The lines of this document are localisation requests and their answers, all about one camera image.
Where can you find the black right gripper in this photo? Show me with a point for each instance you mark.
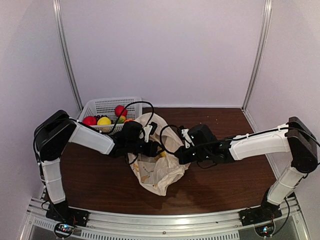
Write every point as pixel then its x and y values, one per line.
pixel 183 158

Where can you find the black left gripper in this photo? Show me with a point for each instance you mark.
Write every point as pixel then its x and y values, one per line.
pixel 151 151

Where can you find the yellow lemon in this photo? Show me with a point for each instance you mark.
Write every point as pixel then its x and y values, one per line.
pixel 161 155
pixel 104 121

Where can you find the banana print plastic bag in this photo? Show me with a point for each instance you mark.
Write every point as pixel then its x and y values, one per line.
pixel 156 174

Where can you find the orange fruit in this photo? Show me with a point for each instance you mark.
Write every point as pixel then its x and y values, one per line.
pixel 128 120

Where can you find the green yellow mango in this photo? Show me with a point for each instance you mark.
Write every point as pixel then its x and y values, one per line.
pixel 121 119

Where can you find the red apple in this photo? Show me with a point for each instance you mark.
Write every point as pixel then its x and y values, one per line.
pixel 120 110

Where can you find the dark red grape bunch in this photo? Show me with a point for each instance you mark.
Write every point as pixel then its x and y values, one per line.
pixel 97 117

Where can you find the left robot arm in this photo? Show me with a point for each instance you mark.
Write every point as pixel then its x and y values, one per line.
pixel 52 136

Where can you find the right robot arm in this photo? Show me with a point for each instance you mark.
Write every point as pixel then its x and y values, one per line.
pixel 292 137

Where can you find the white perforated plastic basket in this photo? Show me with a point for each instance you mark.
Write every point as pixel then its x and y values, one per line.
pixel 106 106

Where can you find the right circuit board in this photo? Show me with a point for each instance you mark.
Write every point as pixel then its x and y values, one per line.
pixel 265 230

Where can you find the circuit board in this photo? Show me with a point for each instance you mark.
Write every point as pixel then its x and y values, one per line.
pixel 265 230
pixel 63 230

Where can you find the left circuit board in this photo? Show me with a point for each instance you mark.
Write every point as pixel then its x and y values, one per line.
pixel 63 230

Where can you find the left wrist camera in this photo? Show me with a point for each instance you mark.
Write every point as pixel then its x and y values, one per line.
pixel 149 130

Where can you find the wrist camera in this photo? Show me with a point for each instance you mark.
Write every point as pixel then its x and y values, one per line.
pixel 186 138
pixel 149 130

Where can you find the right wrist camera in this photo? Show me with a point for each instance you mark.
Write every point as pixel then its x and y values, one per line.
pixel 186 138

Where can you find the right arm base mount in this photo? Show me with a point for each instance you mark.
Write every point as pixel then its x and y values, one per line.
pixel 259 214

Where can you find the aluminium front rail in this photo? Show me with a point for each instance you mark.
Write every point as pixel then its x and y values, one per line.
pixel 224 225

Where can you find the right aluminium corner post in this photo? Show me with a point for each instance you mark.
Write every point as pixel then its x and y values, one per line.
pixel 264 31

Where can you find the aluminium corner post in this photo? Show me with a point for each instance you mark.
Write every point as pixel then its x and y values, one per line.
pixel 65 53
pixel 264 31

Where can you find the left aluminium corner post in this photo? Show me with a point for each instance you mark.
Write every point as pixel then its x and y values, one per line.
pixel 65 53

